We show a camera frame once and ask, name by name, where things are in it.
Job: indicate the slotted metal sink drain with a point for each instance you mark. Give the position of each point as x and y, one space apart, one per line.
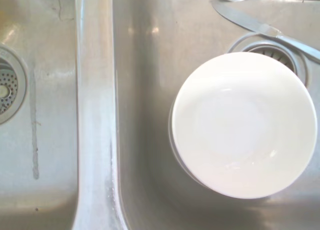
262 50

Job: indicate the stainless steel double sink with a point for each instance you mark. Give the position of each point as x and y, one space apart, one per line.
95 114

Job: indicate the white ceramic bowl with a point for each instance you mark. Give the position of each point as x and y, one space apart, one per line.
242 129

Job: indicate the silver table knife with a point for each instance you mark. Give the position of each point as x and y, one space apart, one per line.
240 17

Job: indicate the perforated metal drain strainer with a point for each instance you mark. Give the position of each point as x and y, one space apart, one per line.
10 89

